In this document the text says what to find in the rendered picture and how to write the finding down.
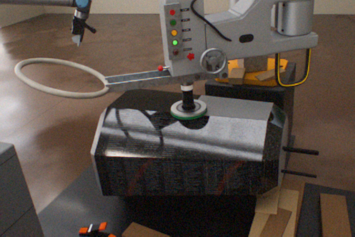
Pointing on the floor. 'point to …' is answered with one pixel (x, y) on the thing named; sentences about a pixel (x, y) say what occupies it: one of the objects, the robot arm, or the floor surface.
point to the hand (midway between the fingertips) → (79, 45)
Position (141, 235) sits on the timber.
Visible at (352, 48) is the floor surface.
